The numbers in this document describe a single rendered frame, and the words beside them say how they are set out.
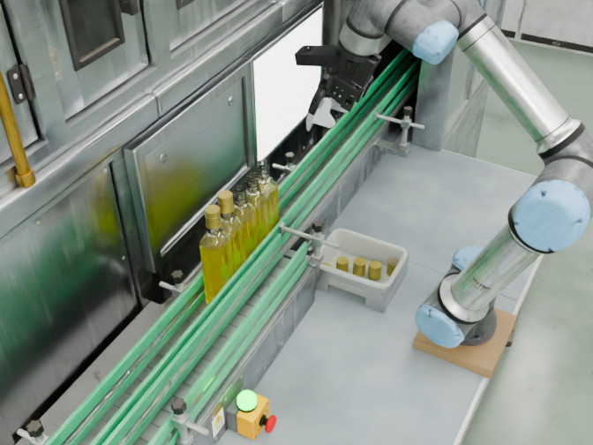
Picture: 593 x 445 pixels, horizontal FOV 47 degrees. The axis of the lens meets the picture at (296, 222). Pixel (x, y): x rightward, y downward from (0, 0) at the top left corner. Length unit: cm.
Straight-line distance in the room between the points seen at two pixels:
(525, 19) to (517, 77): 386
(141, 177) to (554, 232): 82
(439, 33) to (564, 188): 34
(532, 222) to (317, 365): 70
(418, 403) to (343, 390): 18
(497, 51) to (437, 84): 103
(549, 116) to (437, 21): 28
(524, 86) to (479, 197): 98
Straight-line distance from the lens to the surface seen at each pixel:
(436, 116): 242
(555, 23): 517
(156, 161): 151
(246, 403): 153
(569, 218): 125
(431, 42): 123
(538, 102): 135
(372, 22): 127
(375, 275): 189
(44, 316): 145
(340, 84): 135
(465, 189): 232
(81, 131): 134
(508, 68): 134
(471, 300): 149
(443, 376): 173
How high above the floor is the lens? 208
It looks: 39 degrees down
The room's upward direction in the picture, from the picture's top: straight up
